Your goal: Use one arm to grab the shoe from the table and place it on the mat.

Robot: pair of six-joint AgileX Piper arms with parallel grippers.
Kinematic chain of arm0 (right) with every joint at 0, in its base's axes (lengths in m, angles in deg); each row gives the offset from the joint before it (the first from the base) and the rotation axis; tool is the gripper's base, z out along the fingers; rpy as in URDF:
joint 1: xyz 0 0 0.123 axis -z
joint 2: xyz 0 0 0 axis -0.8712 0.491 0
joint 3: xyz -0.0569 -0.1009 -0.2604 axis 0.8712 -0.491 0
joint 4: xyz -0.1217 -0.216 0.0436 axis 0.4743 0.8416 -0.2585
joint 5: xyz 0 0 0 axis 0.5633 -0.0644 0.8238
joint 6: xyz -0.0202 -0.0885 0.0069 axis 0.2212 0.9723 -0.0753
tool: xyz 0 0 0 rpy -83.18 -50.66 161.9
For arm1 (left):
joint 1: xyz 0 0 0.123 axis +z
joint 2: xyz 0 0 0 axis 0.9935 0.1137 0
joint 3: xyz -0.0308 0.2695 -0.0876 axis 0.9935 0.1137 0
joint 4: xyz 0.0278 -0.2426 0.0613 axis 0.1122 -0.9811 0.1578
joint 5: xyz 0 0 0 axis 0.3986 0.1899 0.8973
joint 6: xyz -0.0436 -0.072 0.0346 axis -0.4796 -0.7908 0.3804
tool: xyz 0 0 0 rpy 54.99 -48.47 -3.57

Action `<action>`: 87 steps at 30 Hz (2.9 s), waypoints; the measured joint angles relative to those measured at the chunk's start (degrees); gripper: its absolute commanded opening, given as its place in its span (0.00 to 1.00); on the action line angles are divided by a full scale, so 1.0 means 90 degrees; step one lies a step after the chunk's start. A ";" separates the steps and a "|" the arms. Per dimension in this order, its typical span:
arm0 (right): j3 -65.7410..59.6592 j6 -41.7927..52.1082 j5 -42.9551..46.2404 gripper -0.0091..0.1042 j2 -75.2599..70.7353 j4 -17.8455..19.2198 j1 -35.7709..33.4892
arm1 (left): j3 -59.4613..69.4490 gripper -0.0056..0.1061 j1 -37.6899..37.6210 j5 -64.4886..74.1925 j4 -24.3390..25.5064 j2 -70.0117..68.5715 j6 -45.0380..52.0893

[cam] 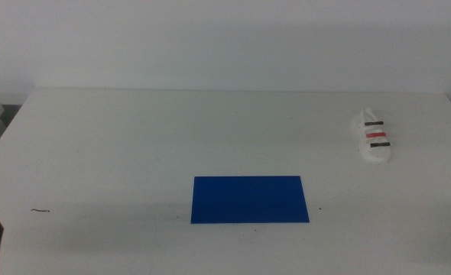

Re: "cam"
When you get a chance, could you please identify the white sandal with striped straps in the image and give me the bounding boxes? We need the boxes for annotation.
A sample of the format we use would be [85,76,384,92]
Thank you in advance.
[350,107,392,165]

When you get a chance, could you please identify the blue rectangular mat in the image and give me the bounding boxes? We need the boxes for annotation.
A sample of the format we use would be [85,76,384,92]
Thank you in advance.
[190,175,310,225]

